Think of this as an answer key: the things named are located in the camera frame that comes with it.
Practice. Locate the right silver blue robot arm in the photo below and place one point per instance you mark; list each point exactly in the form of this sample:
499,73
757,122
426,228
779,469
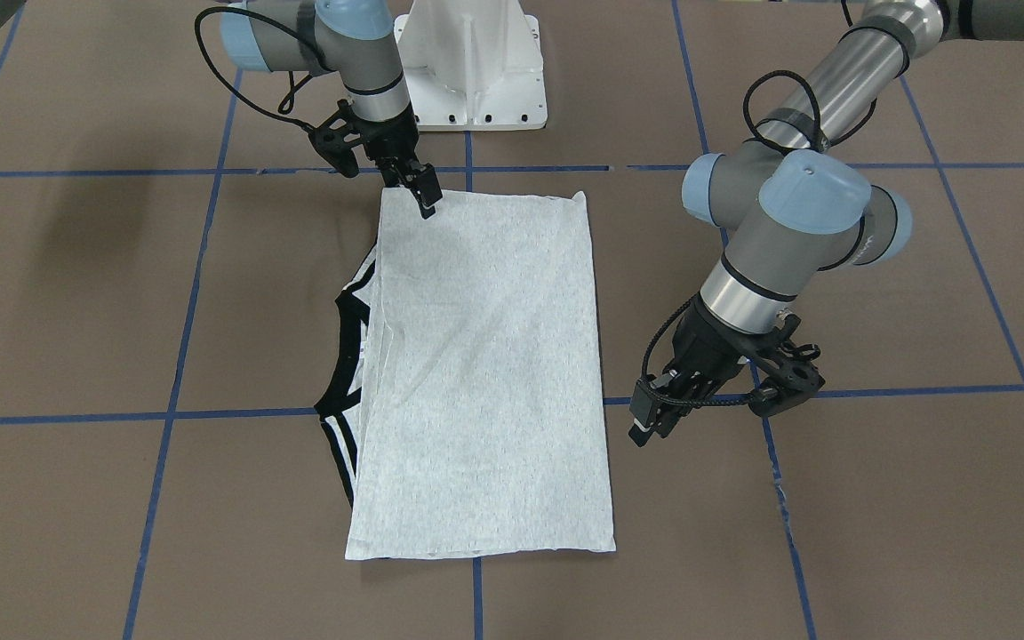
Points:
353,40

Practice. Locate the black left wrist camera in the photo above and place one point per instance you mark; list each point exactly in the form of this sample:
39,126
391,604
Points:
790,375

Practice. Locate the grey cartoon print t-shirt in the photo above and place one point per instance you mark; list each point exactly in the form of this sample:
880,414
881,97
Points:
466,410

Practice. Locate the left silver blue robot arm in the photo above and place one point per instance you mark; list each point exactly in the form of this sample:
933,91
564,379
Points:
791,210

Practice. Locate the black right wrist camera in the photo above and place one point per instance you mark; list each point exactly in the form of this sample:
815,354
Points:
336,139

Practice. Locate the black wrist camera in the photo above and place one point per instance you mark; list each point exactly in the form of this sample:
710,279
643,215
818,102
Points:
790,375
336,139

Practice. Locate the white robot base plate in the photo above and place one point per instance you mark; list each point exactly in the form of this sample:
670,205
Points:
473,66

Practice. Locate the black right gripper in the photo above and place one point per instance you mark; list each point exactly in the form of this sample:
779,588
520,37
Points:
390,140

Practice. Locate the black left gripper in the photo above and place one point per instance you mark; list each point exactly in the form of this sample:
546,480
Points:
709,348

